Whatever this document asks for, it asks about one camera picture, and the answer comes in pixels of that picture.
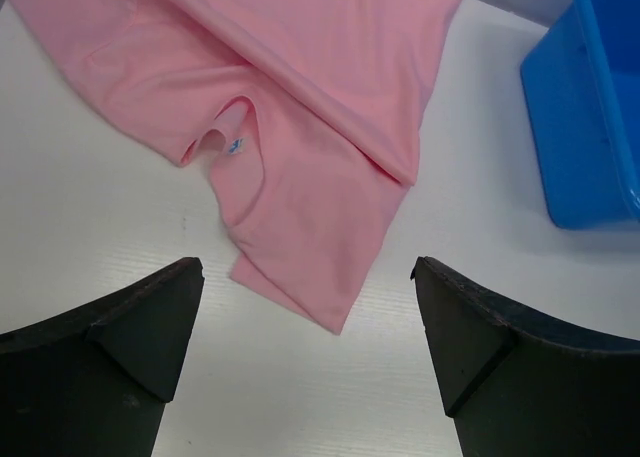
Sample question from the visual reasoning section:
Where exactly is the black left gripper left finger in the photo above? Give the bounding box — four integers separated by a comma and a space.
1, 257, 204, 456

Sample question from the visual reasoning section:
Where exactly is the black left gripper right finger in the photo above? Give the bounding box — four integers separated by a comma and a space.
411, 257, 639, 456

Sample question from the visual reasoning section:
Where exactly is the blue plastic bin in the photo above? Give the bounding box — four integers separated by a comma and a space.
520, 0, 639, 230

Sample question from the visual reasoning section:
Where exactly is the pink t-shirt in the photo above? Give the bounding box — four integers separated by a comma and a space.
9, 0, 462, 334

